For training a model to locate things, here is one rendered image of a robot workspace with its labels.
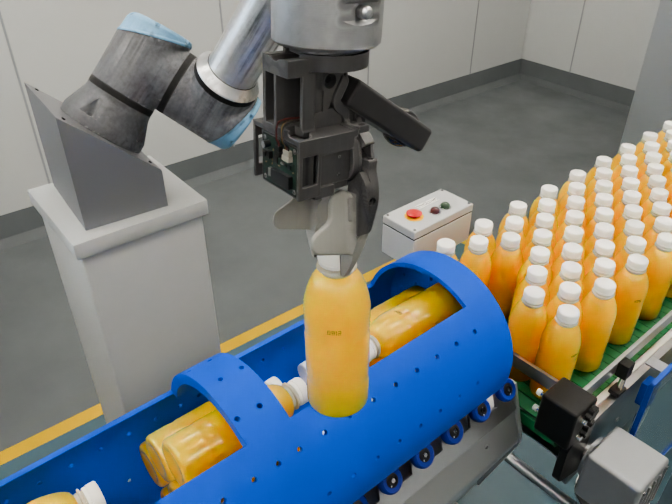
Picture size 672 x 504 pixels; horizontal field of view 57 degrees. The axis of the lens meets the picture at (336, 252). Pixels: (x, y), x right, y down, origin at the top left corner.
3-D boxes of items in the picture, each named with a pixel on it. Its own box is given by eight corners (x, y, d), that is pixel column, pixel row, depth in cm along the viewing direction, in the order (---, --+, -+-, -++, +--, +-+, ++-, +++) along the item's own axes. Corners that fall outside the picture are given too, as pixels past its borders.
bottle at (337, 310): (311, 374, 75) (306, 242, 65) (369, 377, 75) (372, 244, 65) (304, 417, 69) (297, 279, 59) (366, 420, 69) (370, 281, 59)
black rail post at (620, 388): (607, 392, 122) (617, 362, 118) (615, 384, 124) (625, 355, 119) (617, 398, 121) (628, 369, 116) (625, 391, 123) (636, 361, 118)
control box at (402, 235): (380, 251, 146) (382, 213, 140) (437, 223, 157) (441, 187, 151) (411, 270, 140) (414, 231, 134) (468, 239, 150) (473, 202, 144)
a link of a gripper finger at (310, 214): (261, 252, 62) (269, 173, 57) (309, 237, 66) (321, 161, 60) (278, 269, 61) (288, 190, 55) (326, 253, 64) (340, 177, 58)
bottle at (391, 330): (463, 325, 105) (384, 376, 95) (432, 308, 110) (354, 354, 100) (465, 291, 101) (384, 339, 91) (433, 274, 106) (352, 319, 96)
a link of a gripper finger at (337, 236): (303, 289, 58) (295, 194, 54) (352, 271, 61) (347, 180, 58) (323, 299, 55) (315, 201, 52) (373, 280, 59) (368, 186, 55)
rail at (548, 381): (413, 301, 138) (414, 290, 136) (415, 300, 139) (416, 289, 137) (572, 405, 113) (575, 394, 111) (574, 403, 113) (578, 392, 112)
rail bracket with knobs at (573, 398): (522, 426, 115) (532, 387, 110) (545, 407, 119) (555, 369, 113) (569, 460, 109) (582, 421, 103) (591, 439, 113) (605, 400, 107)
